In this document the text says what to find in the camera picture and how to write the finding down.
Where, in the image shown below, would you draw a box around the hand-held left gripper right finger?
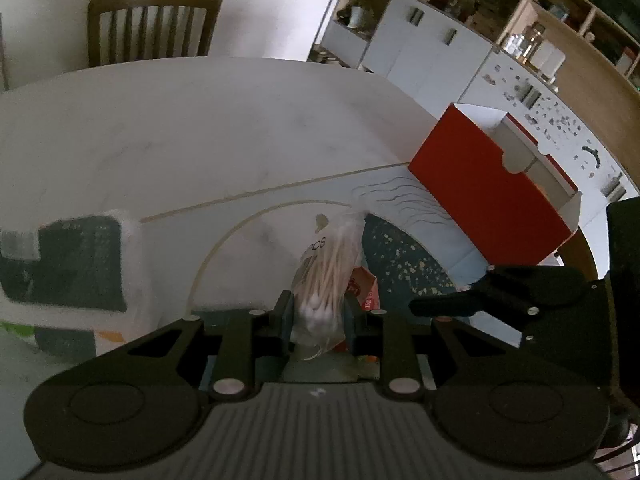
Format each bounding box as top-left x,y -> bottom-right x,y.
344,296 -> 511,400

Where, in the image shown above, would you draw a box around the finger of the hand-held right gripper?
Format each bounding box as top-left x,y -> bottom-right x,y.
409,264 -> 589,323

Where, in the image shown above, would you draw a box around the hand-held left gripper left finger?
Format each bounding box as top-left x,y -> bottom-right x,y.
125,289 -> 297,401

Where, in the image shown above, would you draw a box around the cotton swab bag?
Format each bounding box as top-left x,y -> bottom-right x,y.
290,205 -> 371,362

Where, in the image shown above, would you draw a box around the red cardboard box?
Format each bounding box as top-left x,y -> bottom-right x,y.
407,102 -> 582,266

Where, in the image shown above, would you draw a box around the red snack packet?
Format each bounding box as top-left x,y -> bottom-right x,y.
345,266 -> 382,356

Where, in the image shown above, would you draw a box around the printed placemat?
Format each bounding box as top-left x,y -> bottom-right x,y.
140,162 -> 506,386

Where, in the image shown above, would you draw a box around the white sticker-covered cabinet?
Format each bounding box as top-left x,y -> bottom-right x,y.
459,45 -> 640,223

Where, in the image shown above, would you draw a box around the white tissue pack dark print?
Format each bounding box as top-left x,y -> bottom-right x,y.
0,209 -> 153,363

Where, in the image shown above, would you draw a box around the white jar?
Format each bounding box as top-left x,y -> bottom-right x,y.
531,40 -> 567,79

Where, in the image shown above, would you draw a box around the metal pot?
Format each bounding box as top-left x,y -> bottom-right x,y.
501,31 -> 539,59

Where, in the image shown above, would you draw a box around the low white cabinet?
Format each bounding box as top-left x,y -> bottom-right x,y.
321,19 -> 372,69

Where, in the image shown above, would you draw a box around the wooden shelf unit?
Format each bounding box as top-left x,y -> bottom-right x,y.
400,0 -> 640,92

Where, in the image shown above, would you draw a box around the dark wooden chair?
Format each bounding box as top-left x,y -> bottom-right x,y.
87,0 -> 224,69

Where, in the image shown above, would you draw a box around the white cabinet black handles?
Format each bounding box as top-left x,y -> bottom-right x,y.
361,0 -> 495,107

